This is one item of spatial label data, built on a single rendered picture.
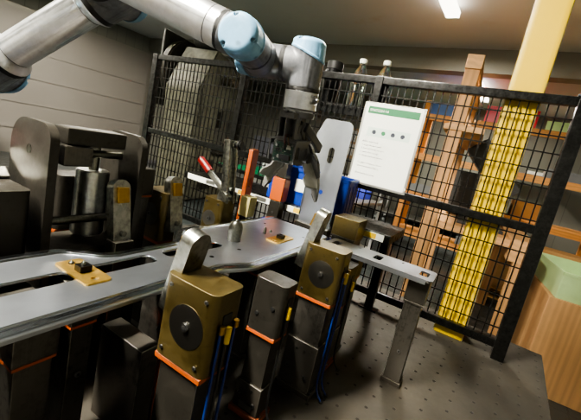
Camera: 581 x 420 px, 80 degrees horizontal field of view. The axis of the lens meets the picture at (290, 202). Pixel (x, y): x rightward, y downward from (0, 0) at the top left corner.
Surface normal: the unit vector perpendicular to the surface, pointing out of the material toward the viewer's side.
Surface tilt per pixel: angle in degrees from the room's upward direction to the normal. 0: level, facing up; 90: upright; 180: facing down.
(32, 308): 0
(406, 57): 90
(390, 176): 90
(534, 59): 90
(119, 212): 78
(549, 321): 90
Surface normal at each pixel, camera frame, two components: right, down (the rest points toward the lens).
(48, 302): 0.22, -0.96
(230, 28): -0.17, 0.14
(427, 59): -0.55, 0.02
